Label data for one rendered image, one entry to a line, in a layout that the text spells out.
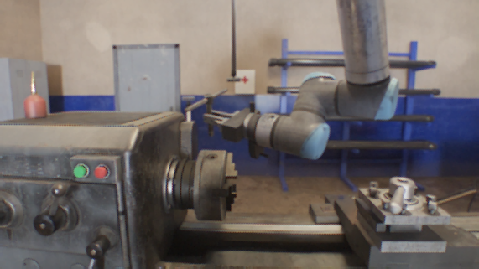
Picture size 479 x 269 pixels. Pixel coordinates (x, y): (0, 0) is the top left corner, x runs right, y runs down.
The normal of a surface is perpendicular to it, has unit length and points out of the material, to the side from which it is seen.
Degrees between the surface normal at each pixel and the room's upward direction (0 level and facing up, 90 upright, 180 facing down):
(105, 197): 90
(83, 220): 90
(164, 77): 90
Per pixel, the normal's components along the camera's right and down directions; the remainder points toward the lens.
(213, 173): -0.04, -0.51
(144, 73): -0.04, 0.13
